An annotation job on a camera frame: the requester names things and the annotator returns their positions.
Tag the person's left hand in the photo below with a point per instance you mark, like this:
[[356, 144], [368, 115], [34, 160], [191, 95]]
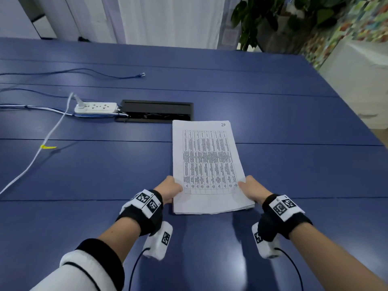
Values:
[[166, 187]]

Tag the person's right hand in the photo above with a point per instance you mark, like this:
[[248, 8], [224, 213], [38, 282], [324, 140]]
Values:
[[254, 189]]

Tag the person's right thumb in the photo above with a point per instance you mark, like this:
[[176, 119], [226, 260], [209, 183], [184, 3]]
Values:
[[243, 186]]

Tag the person's left thumb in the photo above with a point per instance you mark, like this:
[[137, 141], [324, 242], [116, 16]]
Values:
[[177, 188]]

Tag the stack of printed paper sheets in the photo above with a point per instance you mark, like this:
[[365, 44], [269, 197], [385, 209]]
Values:
[[204, 166]]

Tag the person's right forearm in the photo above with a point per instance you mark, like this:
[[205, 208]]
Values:
[[330, 254]]

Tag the person's left forearm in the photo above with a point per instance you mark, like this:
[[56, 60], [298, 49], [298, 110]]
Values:
[[121, 239]]

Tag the black left wrist band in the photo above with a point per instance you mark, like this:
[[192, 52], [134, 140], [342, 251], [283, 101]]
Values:
[[142, 213]]

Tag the black wrist band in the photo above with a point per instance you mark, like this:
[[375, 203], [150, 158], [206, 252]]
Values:
[[142, 213], [283, 215]]

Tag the black right wrist band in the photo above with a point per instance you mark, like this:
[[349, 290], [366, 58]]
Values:
[[283, 215]]

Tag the white power strip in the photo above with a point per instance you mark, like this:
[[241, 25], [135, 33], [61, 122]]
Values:
[[97, 108]]

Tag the white and black sleeve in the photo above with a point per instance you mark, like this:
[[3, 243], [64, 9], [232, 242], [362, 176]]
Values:
[[78, 269]]

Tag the white cabinet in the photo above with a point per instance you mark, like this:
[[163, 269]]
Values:
[[357, 84]]

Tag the white curtain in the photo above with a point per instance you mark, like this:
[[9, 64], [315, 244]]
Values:
[[169, 18]]

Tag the green leafy plant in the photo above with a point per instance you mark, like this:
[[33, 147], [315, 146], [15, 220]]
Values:
[[266, 12]]

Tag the colourful mosaic panel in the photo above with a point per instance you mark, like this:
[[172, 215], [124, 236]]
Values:
[[357, 21]]

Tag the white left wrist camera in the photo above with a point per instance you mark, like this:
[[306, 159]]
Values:
[[158, 242]]

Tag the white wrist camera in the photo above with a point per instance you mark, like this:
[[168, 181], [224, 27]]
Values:
[[158, 242], [265, 247]]

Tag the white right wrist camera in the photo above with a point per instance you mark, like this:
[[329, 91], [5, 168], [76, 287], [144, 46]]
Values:
[[265, 247]]

